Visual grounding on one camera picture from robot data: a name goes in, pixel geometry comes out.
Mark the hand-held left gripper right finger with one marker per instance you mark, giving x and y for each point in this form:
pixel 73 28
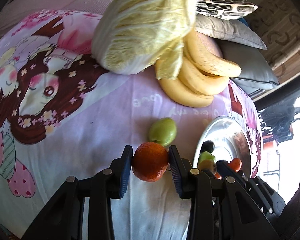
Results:
pixel 175 173

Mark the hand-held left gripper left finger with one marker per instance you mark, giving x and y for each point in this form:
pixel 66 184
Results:
pixel 125 171

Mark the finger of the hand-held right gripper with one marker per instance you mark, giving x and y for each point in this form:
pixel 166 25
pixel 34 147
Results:
pixel 226 168

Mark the oblong green fruit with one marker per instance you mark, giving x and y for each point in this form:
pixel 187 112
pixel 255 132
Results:
pixel 207 157

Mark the dark red cherry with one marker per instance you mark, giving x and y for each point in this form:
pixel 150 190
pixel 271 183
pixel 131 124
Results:
pixel 209 146

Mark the round metal plate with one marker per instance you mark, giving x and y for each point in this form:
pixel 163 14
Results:
pixel 225 137

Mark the round green fruit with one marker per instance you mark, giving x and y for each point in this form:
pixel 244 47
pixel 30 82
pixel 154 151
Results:
pixel 163 131

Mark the printed cartoon blanket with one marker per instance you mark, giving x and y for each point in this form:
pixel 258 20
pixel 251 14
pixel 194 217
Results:
pixel 102 115

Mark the grey cushion with piping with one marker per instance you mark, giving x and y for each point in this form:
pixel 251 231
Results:
pixel 252 67

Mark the grey pillow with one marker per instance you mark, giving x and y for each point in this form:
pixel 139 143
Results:
pixel 230 33

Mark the napa cabbage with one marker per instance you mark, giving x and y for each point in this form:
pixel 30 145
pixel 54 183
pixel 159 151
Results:
pixel 145 27

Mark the blue cloth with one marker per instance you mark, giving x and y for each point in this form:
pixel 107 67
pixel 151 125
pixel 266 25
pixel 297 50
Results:
pixel 243 22

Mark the black and white patterned pillow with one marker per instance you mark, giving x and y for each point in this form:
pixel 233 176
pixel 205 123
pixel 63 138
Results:
pixel 225 6

